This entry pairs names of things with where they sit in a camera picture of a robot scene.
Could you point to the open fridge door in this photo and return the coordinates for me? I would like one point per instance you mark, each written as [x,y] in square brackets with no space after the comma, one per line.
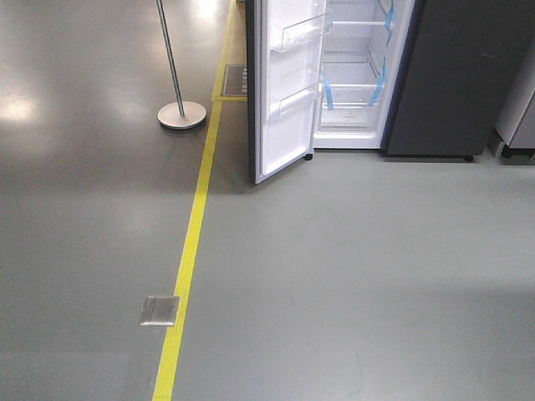
[276,143]

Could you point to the dark grey fridge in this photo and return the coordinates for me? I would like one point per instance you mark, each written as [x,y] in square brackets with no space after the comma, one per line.
[450,65]

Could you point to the grey appliance beside fridge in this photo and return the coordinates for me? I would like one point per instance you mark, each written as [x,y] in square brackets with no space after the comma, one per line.
[514,130]

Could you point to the middle clear door bin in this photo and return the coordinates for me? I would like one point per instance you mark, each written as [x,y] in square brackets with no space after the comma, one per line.
[291,102]

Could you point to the clear door bin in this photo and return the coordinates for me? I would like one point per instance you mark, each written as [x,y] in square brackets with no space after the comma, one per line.
[291,102]
[284,38]

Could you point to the blue tape strip drawer left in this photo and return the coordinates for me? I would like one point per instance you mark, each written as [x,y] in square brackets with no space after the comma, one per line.
[328,94]

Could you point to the silver pole stand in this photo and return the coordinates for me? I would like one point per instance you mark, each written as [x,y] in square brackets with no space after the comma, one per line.
[181,114]

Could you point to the clear crisper drawer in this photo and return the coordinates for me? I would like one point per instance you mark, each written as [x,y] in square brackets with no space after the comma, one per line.
[351,108]

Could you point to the dark floor sign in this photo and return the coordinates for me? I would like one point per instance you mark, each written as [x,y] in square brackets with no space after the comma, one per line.
[235,81]

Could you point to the steel floor socket plate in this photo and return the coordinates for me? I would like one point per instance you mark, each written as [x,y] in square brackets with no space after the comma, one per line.
[159,311]

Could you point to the blue tape strip lower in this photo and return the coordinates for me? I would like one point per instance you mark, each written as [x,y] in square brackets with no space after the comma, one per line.
[375,97]

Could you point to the blue tape strip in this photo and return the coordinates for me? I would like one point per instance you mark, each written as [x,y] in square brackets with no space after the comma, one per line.
[375,97]
[388,7]

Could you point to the upper clear door bin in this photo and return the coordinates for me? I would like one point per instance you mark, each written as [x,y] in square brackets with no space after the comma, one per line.
[284,38]

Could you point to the blue tape strip upper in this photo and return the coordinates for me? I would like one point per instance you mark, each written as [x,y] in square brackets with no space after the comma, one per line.
[388,7]

